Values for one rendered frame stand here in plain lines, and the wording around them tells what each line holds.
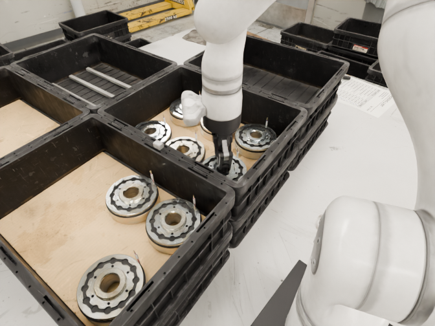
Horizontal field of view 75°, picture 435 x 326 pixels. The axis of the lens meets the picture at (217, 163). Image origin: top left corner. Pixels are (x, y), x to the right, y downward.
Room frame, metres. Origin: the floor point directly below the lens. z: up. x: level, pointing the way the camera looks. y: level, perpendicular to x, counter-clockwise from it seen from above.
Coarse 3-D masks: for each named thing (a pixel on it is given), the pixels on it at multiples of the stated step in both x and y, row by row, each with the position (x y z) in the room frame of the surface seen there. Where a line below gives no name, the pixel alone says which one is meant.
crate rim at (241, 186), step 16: (128, 96) 0.60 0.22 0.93; (272, 96) 0.60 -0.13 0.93; (304, 112) 0.54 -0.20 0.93; (128, 128) 0.48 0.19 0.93; (288, 128) 0.48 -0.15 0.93; (272, 144) 0.42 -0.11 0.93; (192, 160) 0.38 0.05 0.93; (224, 176) 0.34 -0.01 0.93; (256, 176) 0.35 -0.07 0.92; (240, 192) 0.31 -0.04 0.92
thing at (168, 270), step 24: (96, 120) 0.51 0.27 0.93; (144, 144) 0.42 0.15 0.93; (0, 168) 0.36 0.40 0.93; (192, 168) 0.36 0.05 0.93; (216, 216) 0.25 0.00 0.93; (0, 240) 0.21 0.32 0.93; (192, 240) 0.21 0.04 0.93; (168, 264) 0.18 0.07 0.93; (144, 288) 0.14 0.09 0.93; (48, 312) 0.11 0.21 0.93; (120, 312) 0.11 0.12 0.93
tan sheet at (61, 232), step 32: (96, 160) 0.48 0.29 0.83; (64, 192) 0.38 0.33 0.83; (96, 192) 0.38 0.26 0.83; (160, 192) 0.38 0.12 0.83; (0, 224) 0.30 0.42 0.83; (32, 224) 0.30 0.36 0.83; (64, 224) 0.30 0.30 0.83; (96, 224) 0.30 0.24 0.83; (128, 224) 0.30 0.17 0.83; (32, 256) 0.24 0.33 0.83; (64, 256) 0.24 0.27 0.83; (96, 256) 0.24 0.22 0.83; (160, 256) 0.24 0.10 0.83; (64, 288) 0.18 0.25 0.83
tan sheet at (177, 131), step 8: (168, 112) 0.68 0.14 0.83; (160, 120) 0.64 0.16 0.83; (168, 120) 0.64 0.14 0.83; (176, 128) 0.60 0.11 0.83; (184, 128) 0.60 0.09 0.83; (192, 128) 0.60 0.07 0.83; (200, 128) 0.60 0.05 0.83; (176, 136) 0.57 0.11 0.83; (192, 136) 0.57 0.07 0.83; (200, 136) 0.57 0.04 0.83; (208, 144) 0.54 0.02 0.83; (232, 144) 0.54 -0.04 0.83; (208, 152) 0.51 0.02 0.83; (232, 152) 0.51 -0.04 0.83; (248, 160) 0.48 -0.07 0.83; (256, 160) 0.48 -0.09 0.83; (248, 168) 0.45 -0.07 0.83
